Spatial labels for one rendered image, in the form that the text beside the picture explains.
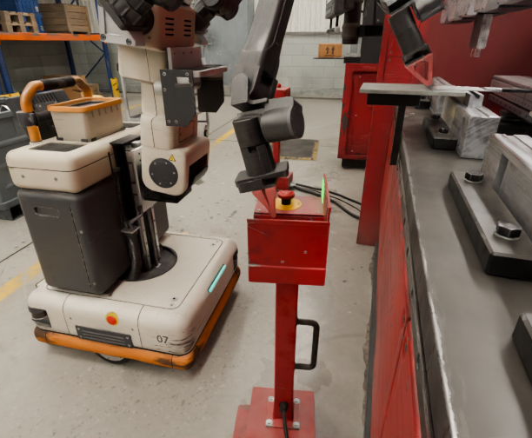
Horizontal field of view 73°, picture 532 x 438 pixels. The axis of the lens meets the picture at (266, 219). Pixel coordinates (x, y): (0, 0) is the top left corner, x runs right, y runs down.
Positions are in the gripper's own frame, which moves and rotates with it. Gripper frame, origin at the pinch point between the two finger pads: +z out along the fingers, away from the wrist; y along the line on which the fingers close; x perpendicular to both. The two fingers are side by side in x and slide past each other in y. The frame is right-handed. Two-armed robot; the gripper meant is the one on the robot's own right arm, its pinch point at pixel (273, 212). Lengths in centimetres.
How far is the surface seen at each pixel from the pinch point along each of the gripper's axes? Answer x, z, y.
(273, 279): -4.6, 12.8, -2.9
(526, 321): -41.1, -3.0, 26.3
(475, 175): -7.2, -2.5, 35.6
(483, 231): -24.9, -2.4, 29.6
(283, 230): -4.6, 2.2, 1.9
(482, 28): 37, -21, 55
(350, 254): 120, 86, 15
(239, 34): 779, -88, -116
